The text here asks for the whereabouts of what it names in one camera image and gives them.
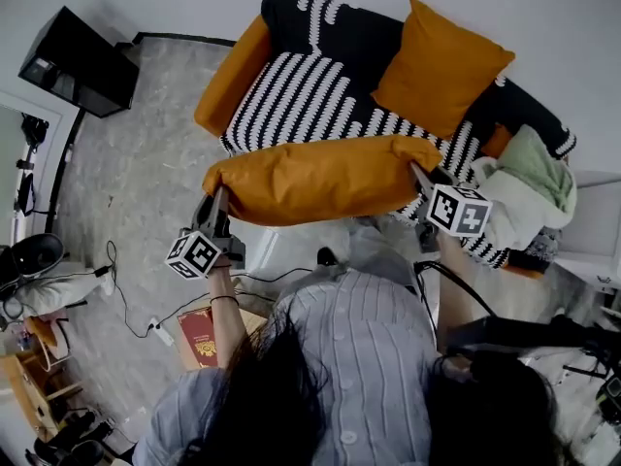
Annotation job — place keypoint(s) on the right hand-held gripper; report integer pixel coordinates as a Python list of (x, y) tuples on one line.
[(458, 211)]

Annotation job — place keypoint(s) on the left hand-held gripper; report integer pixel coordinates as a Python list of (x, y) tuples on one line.
[(194, 255)]

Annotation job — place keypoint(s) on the black shoulder bag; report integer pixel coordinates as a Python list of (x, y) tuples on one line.
[(25, 192)]

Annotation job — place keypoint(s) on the person's left forearm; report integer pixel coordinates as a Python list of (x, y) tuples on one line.
[(228, 328)]

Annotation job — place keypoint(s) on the person's right forearm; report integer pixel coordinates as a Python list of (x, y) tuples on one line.
[(453, 279)]

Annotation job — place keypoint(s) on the orange sofa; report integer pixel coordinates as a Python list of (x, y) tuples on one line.
[(233, 76)]

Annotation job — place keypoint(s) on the black wrist band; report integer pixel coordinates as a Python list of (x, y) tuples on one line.
[(224, 299)]

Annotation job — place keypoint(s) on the green white blanket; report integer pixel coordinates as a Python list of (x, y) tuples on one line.
[(529, 173)]

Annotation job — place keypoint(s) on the person's grey trousers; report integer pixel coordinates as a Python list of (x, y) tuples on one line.
[(373, 255)]

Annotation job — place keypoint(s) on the wooden side table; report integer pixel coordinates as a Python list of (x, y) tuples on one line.
[(247, 321)]

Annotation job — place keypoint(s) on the white power strip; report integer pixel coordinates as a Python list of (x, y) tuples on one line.
[(161, 330)]

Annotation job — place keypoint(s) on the red book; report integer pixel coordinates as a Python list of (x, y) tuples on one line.
[(199, 342)]

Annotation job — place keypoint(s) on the white side cabinet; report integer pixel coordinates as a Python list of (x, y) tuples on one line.
[(592, 241)]

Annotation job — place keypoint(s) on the black chest-worn device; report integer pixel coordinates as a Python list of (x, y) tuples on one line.
[(509, 333)]

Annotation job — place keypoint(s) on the white cloth bag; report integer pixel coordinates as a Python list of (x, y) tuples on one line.
[(53, 287)]

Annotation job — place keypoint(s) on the black round chair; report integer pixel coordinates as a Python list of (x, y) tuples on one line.
[(39, 255)]

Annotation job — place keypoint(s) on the person's striped shirt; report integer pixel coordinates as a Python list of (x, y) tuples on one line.
[(364, 347)]

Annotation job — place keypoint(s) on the black cabinet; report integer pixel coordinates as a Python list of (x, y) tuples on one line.
[(82, 61)]

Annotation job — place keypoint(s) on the wooden shelf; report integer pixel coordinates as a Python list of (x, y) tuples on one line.
[(24, 381)]

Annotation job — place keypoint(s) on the black camera bag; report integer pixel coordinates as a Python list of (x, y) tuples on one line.
[(35, 131)]

